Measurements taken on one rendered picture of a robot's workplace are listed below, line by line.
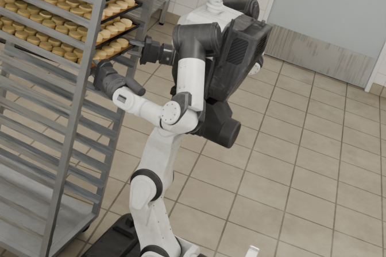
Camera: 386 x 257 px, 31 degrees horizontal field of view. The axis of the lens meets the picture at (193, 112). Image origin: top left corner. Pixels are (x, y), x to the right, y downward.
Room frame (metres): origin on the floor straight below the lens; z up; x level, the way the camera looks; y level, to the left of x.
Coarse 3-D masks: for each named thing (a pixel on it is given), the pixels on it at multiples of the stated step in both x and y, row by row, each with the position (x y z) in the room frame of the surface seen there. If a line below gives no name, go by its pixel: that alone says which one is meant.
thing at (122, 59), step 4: (120, 56) 2.71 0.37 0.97; (124, 56) 2.71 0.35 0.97; (112, 60) 2.69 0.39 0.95; (116, 60) 2.70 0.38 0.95; (120, 60) 2.71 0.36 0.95; (124, 60) 2.71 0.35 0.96; (128, 60) 2.70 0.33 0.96; (132, 60) 2.70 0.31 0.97; (124, 64) 2.68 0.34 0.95; (128, 64) 2.70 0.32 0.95; (132, 64) 2.70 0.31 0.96
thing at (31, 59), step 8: (8, 48) 2.85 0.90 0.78; (16, 48) 2.84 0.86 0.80; (16, 56) 2.82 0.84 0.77; (24, 56) 2.83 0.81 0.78; (32, 56) 2.82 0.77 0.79; (32, 64) 2.79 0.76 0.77; (40, 64) 2.81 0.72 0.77; (48, 64) 2.80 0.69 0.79; (56, 72) 2.78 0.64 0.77; (64, 72) 2.77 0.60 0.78; (72, 80) 2.75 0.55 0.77; (88, 80) 2.75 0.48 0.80; (88, 88) 2.72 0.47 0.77; (104, 96) 2.69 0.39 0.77
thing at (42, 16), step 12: (0, 0) 2.47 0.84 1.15; (12, 0) 2.51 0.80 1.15; (24, 12) 2.42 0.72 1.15; (36, 12) 2.48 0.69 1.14; (48, 12) 2.50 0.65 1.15; (48, 24) 2.38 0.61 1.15; (60, 24) 2.44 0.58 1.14; (72, 24) 2.45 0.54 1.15; (108, 24) 2.59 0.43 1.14; (120, 24) 2.60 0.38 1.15; (132, 24) 2.69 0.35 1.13; (72, 36) 2.35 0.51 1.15; (84, 36) 2.37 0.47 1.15; (108, 36) 2.46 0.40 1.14
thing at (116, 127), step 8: (152, 0) 2.71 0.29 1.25; (144, 16) 2.70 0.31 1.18; (136, 32) 2.70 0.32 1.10; (144, 32) 2.71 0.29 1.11; (136, 56) 2.70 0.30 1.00; (136, 64) 2.71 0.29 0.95; (128, 72) 2.70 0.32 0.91; (120, 112) 2.70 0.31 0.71; (112, 128) 2.71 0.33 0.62; (120, 128) 2.72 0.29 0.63; (112, 144) 2.70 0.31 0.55; (112, 160) 2.72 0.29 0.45; (104, 176) 2.70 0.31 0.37; (96, 192) 2.70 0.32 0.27; (104, 192) 2.72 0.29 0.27; (96, 208) 2.70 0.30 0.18; (96, 216) 2.70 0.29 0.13
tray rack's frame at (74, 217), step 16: (0, 112) 2.86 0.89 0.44; (0, 128) 2.88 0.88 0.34; (16, 176) 2.80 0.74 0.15; (0, 192) 2.64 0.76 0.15; (16, 192) 2.68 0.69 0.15; (48, 192) 2.75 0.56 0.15; (0, 208) 2.53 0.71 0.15; (32, 208) 2.60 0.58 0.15; (48, 208) 2.63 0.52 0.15; (64, 208) 2.67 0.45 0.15; (80, 208) 2.70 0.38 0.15; (0, 224) 2.42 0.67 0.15; (32, 224) 2.48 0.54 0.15; (64, 224) 2.55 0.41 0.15; (80, 224) 2.59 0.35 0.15; (0, 240) 2.32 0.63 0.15; (16, 240) 2.35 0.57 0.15; (32, 240) 2.38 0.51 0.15; (64, 240) 2.44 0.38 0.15; (32, 256) 2.28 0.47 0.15; (48, 256) 2.31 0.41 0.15
